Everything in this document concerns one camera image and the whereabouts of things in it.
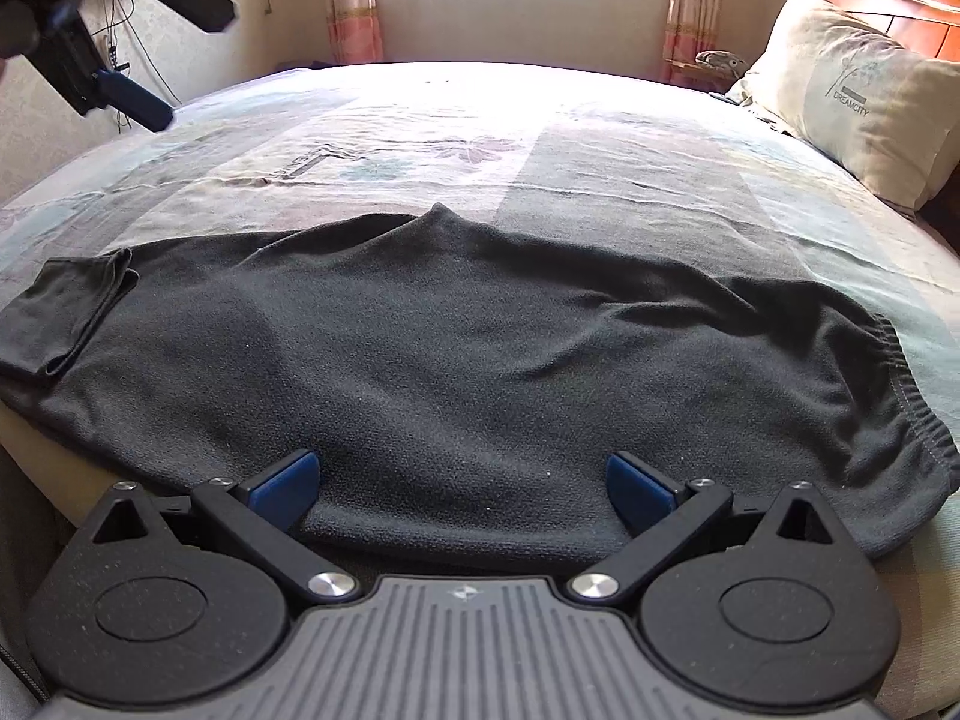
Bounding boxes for black wall cables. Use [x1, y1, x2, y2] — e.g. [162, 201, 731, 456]
[97, 0, 181, 136]

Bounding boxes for large beige printed pillow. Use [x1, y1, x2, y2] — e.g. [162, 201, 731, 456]
[739, 0, 960, 215]

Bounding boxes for dark grey pants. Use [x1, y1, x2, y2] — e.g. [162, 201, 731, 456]
[0, 202, 960, 560]

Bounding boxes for wooden nightstand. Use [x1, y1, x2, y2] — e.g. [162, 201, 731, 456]
[664, 58, 743, 95]

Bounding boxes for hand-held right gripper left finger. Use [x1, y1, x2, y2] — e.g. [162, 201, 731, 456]
[91, 448, 361, 605]

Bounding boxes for pink checked curtain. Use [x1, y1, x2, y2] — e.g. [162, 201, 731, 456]
[319, 0, 385, 65]
[660, 0, 732, 83]

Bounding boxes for patchwork floral bed sheet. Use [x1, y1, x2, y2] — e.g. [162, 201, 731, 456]
[0, 60, 960, 720]

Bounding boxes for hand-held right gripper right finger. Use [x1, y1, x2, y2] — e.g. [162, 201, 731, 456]
[564, 450, 837, 605]

